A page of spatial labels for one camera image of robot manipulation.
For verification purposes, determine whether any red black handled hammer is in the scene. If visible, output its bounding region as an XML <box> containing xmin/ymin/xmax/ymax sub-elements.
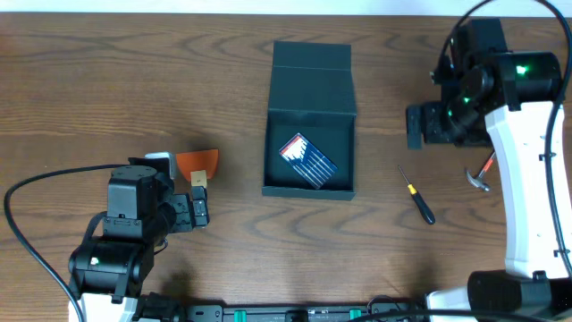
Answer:
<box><xmin>465</xmin><ymin>150</ymin><xmax>496</xmax><ymax>192</ymax></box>

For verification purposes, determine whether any yellow black handled screwdriver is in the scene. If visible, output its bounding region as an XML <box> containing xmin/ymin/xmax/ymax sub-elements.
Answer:
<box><xmin>398</xmin><ymin>165</ymin><xmax>436</xmax><ymax>225</ymax></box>

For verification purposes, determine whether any clear precision screwdriver set case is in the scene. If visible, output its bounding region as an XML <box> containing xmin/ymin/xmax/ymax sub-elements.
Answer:
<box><xmin>279</xmin><ymin>133</ymin><xmax>338</xmax><ymax>190</ymax></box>

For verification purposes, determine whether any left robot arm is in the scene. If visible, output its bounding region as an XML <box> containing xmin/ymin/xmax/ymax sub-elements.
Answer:
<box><xmin>69</xmin><ymin>165</ymin><xmax>209</xmax><ymax>321</ymax></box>

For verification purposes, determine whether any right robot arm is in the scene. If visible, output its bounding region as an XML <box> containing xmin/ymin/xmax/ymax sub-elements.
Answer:
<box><xmin>406</xmin><ymin>18</ymin><xmax>571</xmax><ymax>321</ymax></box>

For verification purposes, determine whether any dark green open gift box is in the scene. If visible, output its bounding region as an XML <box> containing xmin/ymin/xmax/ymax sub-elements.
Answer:
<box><xmin>262</xmin><ymin>41</ymin><xmax>358</xmax><ymax>200</ymax></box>

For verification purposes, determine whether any orange scraper with wooden handle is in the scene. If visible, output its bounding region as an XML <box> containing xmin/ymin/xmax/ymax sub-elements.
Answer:
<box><xmin>175</xmin><ymin>149</ymin><xmax>220</xmax><ymax>188</ymax></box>

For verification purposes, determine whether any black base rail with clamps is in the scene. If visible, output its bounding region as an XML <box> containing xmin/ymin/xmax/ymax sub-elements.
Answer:
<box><xmin>131</xmin><ymin>292</ymin><xmax>422</xmax><ymax>322</ymax></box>

